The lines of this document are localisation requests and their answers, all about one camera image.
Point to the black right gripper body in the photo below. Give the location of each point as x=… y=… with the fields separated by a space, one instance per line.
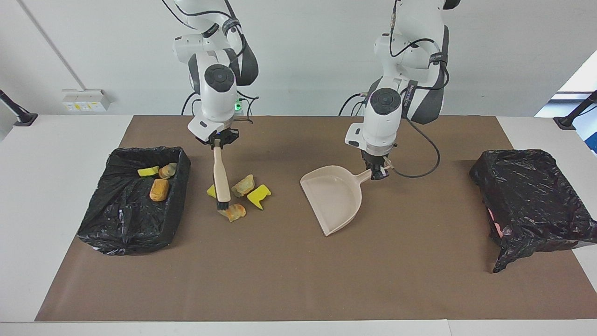
x=224 y=135

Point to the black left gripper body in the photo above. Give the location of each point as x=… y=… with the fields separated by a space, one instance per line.
x=377 y=159

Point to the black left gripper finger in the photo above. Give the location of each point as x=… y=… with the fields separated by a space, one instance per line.
x=384 y=173
x=374 y=171

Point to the beige hand brush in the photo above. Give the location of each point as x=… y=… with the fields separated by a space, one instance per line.
x=221 y=182

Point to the pale pink plastic dustpan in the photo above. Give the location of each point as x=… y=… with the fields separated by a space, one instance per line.
x=336 y=196

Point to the pale bread chunk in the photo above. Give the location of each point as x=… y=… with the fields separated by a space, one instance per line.
x=243 y=185

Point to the small yellow sponge piece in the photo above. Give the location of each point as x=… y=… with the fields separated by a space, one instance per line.
x=211 y=191

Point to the pale fried dough piece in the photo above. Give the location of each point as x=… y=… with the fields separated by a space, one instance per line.
x=168 y=170

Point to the notched yellow sponge piece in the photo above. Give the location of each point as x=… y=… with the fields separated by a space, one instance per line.
x=259 y=196

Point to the yellow sponge wedge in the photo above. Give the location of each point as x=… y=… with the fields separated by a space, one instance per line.
x=148 y=171

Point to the brown bread roll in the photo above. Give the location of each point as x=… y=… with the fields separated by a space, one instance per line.
x=159 y=190

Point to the orange striped croissant piece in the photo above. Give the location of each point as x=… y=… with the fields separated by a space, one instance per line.
x=235 y=213

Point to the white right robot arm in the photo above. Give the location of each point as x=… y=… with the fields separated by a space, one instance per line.
x=217 y=102

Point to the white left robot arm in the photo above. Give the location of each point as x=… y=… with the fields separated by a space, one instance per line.
x=380 y=126

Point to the pink bin with black bag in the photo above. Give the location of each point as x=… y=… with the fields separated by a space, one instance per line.
x=531 y=200

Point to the brown table mat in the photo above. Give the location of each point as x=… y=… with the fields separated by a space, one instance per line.
x=280 y=289

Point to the bright glass window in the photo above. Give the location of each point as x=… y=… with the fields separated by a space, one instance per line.
x=578 y=79

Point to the white wall socket box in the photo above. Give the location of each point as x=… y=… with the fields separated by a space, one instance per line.
x=84 y=100

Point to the white wall conduit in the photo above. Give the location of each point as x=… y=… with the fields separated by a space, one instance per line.
x=46 y=44

